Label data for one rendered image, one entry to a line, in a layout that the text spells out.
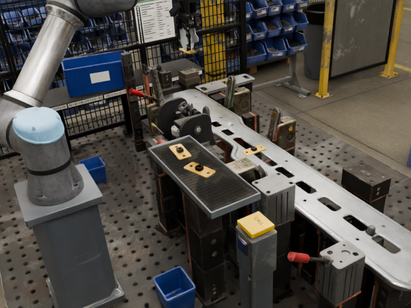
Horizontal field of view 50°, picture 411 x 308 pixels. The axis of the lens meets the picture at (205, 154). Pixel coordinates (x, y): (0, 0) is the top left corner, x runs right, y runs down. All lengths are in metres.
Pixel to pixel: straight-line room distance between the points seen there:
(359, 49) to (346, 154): 2.69
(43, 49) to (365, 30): 3.82
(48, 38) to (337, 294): 1.00
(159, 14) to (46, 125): 1.32
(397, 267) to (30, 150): 0.93
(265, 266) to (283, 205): 0.23
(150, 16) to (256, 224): 1.57
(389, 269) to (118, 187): 1.23
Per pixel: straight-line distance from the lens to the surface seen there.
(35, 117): 1.21
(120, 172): 2.10
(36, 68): 1.32
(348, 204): 1.34
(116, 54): 2.27
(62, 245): 1.31
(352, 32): 4.63
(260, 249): 0.99
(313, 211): 1.30
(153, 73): 1.79
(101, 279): 1.43
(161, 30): 2.39
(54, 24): 1.35
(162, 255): 1.62
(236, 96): 1.94
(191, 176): 1.15
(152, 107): 1.84
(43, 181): 1.24
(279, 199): 1.19
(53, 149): 1.20
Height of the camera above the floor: 1.78
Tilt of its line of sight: 30 degrees down
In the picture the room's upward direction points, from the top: 4 degrees counter-clockwise
